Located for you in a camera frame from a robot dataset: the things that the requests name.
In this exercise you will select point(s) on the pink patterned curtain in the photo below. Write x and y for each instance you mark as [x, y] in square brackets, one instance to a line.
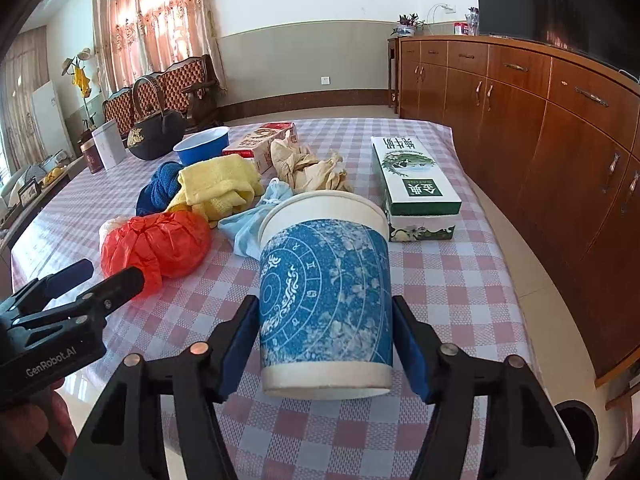
[150, 10]

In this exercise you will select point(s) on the red plastic bag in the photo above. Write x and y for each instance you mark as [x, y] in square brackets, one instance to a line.
[160, 245]

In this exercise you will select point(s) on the yellow towel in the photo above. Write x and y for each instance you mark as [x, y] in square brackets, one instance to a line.
[215, 180]

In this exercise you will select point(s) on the low side cabinet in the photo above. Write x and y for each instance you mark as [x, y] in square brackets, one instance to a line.
[20, 220]

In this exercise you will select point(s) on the wooden sideboard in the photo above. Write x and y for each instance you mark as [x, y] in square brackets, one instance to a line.
[525, 135]

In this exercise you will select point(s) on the yellow garment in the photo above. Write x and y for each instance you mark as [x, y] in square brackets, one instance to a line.
[81, 82]

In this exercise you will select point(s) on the green and white carton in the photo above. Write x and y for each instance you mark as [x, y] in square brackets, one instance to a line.
[415, 180]

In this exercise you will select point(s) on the beige cloth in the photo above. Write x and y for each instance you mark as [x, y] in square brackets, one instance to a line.
[305, 165]

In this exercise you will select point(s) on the coat rack with hats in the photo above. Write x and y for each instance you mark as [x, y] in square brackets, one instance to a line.
[80, 57]

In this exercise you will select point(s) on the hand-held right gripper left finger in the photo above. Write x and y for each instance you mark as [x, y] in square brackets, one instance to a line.
[240, 350]

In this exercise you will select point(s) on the yellow fruits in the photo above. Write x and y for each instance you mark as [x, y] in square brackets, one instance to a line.
[52, 176]

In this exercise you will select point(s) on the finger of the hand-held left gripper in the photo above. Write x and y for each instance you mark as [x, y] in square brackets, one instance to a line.
[70, 275]
[115, 287]

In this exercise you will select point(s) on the black iron teapot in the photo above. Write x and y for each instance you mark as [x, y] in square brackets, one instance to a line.
[155, 140]

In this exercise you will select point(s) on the potted plant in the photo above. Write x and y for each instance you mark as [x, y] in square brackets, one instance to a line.
[405, 29]

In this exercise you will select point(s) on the glass vase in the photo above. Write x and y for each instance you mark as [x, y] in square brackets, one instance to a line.
[472, 22]

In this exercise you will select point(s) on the picture frame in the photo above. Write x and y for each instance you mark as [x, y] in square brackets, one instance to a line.
[29, 192]

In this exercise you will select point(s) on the pink checkered tablecloth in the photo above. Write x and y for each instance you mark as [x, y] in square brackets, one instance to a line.
[450, 285]

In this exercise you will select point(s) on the blue knit cloth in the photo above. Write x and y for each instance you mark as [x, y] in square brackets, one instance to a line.
[160, 185]

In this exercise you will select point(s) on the black television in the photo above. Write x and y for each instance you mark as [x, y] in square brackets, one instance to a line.
[550, 0]

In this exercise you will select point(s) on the light blue face mask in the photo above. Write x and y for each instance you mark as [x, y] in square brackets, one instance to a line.
[245, 235]

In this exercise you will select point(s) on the person's left hand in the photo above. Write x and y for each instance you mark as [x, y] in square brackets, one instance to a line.
[25, 425]

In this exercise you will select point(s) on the dark wooden side table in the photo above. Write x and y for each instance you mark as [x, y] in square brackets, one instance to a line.
[393, 70]

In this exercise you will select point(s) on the black stool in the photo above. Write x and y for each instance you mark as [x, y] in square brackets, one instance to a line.
[577, 425]

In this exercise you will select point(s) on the blue bowl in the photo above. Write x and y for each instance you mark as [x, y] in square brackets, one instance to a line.
[200, 152]

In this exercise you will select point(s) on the wooden upholstered bench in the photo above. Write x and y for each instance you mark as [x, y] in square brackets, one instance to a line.
[175, 85]

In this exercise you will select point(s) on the floral tissue box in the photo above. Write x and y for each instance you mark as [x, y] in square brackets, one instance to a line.
[420, 230]

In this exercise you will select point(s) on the dark red tin canister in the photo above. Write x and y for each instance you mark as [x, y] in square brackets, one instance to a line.
[91, 157]

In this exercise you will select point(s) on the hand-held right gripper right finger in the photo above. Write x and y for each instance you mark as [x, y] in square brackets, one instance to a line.
[412, 355]

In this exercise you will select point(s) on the blue patterned paper cup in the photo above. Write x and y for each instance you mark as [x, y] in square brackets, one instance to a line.
[325, 285]

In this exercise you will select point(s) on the red and white box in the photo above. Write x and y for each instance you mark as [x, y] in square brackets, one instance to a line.
[255, 147]

